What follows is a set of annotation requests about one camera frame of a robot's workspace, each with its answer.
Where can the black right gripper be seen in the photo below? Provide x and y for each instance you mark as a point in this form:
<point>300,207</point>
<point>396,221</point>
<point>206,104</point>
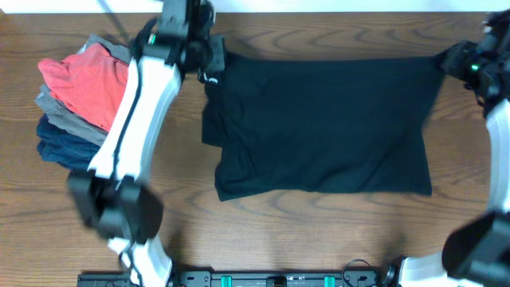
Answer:
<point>458,54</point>

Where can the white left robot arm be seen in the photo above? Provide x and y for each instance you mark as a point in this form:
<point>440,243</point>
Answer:
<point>112,196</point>

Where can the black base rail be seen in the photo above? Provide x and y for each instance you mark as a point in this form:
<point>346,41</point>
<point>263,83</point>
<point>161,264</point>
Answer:
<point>205,278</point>

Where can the navy folded shirt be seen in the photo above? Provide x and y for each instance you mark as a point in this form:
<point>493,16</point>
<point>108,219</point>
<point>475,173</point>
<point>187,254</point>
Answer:
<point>58,146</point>

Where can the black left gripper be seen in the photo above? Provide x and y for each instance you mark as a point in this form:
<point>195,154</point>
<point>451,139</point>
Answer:
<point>217,53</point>

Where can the black polo shirt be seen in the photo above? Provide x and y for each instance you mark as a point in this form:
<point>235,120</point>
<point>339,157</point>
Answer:
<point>320,126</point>

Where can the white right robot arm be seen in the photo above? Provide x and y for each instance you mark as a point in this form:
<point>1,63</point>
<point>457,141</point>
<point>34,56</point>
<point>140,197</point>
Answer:
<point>477,253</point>

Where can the grey folded shirt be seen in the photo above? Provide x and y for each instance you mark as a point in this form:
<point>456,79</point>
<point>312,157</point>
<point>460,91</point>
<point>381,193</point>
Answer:
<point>60,116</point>

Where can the red folded shirt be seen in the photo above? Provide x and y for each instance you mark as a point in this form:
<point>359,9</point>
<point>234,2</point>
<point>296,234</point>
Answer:
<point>90,84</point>

